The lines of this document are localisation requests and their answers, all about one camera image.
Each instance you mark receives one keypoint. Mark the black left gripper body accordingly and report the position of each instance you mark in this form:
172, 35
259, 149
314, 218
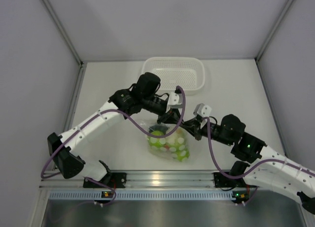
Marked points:
163, 117

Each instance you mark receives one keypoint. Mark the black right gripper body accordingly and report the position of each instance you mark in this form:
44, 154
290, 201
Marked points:
198, 132

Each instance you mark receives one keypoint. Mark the clear polka dot zip bag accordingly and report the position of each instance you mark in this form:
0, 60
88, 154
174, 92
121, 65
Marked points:
156, 129

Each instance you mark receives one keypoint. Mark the pale green fake cabbage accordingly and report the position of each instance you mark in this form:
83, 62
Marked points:
177, 140

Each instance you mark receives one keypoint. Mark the green fake apple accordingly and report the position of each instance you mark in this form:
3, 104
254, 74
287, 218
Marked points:
181, 156
157, 144

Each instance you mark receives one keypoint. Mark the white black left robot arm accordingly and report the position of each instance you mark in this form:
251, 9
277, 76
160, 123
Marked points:
67, 149

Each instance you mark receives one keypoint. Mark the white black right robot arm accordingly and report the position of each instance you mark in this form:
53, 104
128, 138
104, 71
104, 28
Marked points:
257, 163

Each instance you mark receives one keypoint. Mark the white perforated plastic basket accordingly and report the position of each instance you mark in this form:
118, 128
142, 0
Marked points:
186, 72

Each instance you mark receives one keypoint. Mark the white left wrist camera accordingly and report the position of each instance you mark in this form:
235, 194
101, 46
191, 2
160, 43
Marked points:
175, 100

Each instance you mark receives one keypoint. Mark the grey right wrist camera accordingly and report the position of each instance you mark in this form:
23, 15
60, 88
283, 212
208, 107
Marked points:
202, 110

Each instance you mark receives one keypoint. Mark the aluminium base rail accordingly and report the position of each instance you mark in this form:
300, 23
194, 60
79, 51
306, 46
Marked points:
205, 179

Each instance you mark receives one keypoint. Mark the white slotted cable duct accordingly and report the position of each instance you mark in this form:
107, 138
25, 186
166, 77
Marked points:
141, 195

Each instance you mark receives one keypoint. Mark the aluminium frame post right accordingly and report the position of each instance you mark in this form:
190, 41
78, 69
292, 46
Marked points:
274, 28

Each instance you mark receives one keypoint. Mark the aluminium frame post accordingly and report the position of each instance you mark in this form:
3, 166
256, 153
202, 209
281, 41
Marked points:
64, 35
274, 28

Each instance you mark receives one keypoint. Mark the aluminium frame post left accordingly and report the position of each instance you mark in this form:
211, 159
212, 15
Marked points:
64, 35

